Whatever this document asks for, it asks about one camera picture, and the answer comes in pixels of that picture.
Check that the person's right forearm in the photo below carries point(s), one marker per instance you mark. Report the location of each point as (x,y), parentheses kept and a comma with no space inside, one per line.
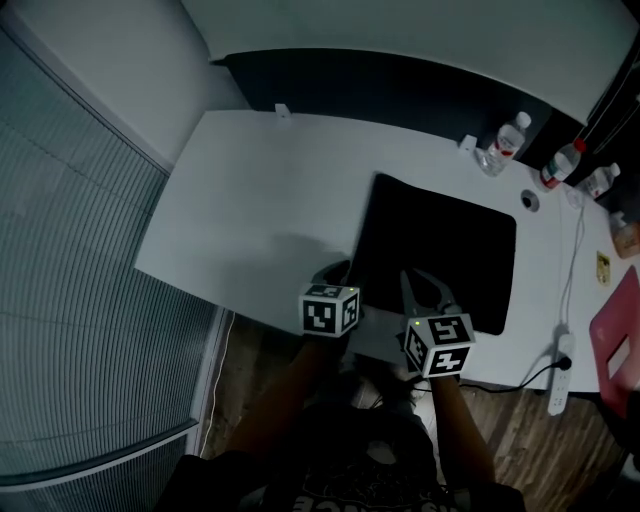
(460,430)

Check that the person's black printed shirt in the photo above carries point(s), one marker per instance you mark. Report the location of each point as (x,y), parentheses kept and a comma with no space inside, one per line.
(350,470)

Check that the white power strip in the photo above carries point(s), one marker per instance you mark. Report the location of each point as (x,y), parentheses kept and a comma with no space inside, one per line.
(561,385)

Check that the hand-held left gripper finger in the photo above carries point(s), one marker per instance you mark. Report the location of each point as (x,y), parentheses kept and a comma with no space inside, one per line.
(327,272)

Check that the wide white roller blind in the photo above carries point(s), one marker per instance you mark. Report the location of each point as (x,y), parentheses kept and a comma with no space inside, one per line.
(425,35)

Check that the clear bottle red cap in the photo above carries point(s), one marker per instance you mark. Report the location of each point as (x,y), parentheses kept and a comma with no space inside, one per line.
(560,167)

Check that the white desk clip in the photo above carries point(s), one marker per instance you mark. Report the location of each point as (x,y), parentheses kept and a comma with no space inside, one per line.
(468,142)
(282,111)
(617,218)

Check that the person's left forearm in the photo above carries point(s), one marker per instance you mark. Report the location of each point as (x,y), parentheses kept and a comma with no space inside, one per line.
(280,400)

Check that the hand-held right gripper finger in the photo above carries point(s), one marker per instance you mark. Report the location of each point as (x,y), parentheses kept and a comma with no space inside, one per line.
(409,297)
(440,292)

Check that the person's dark shoe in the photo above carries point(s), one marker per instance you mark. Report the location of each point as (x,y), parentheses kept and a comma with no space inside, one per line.
(385,387)

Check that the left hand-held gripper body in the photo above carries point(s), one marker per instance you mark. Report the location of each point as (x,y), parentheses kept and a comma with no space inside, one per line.
(320,315)

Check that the small yellow card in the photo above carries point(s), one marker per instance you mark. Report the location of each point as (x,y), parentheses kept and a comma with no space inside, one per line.
(603,267)

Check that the clear water bottle white cap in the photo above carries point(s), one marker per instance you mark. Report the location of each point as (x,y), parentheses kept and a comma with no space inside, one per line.
(502,145)
(597,181)

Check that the long dark grey divider panel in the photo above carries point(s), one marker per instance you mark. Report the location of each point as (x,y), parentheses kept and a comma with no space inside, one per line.
(375,90)

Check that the orange drink bottle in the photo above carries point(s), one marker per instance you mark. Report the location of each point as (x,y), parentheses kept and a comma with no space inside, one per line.
(629,242)

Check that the grey venetian blind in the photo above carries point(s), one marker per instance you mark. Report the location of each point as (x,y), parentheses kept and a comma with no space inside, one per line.
(75,275)

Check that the short dark grey divider panel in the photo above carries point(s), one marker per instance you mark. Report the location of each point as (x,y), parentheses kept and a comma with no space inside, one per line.
(622,192)

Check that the black window frame post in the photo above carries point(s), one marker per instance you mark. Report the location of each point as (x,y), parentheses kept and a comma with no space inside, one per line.
(612,100)

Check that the anime print desk mat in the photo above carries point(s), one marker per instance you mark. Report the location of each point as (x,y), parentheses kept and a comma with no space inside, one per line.
(440,235)

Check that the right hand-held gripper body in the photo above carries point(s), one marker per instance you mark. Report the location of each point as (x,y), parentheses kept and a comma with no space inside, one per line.
(440,345)

